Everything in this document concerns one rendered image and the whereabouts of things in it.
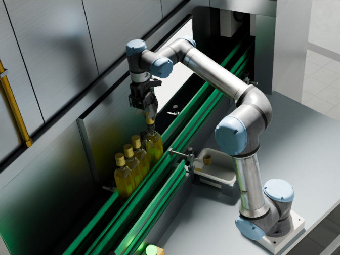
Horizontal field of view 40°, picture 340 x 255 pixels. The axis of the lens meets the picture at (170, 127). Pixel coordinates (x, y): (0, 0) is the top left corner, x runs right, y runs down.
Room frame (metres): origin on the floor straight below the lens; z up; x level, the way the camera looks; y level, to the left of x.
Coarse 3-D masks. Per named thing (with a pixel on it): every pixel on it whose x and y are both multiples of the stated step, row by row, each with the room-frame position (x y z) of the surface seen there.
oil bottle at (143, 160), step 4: (136, 152) 1.44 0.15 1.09; (140, 152) 1.44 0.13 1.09; (144, 152) 1.45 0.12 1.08; (136, 156) 1.43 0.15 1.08; (140, 156) 1.43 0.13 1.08; (144, 156) 1.44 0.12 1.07; (140, 160) 1.42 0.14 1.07; (144, 160) 1.44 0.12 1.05; (140, 164) 1.42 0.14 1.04; (144, 164) 1.43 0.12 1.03; (148, 164) 1.45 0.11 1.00; (144, 168) 1.43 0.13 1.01; (148, 168) 1.45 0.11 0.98; (144, 172) 1.42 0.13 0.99; (148, 172) 1.45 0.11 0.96; (144, 176) 1.42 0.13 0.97
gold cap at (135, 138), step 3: (135, 135) 1.47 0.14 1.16; (132, 138) 1.45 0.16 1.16; (135, 138) 1.45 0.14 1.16; (138, 138) 1.45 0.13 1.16; (132, 141) 1.44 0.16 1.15; (135, 141) 1.44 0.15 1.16; (138, 141) 1.44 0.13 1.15; (135, 144) 1.44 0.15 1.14; (138, 144) 1.44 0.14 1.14; (135, 147) 1.44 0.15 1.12; (138, 147) 1.44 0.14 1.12
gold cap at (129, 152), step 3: (126, 144) 1.42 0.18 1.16; (129, 144) 1.42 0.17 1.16; (123, 147) 1.40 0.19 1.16; (126, 147) 1.40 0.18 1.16; (129, 147) 1.40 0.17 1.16; (126, 150) 1.39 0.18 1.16; (129, 150) 1.39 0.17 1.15; (132, 150) 1.40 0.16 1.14; (126, 153) 1.39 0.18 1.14; (129, 153) 1.39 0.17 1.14; (132, 153) 1.40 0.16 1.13; (126, 156) 1.39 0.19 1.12; (129, 156) 1.39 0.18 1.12
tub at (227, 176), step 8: (200, 152) 1.66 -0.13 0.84; (208, 152) 1.68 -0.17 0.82; (216, 152) 1.66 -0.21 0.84; (216, 160) 1.65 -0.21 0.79; (224, 160) 1.63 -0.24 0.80; (208, 168) 1.62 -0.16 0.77; (216, 168) 1.61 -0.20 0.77; (224, 168) 1.61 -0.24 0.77; (232, 168) 1.60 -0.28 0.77; (208, 176) 1.50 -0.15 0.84; (216, 176) 1.56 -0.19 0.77; (224, 176) 1.56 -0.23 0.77; (232, 176) 1.55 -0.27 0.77
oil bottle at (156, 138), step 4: (156, 132) 1.56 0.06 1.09; (148, 136) 1.54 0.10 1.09; (152, 136) 1.53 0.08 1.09; (156, 136) 1.54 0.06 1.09; (160, 136) 1.55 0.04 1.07; (152, 140) 1.52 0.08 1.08; (156, 140) 1.52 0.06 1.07; (160, 140) 1.55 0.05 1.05; (156, 144) 1.52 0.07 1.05; (160, 144) 1.54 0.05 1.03; (156, 148) 1.52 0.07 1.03; (160, 148) 1.54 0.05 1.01; (156, 152) 1.52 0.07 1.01; (160, 152) 1.54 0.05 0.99; (156, 156) 1.51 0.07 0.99; (160, 156) 1.53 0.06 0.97; (156, 160) 1.52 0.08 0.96
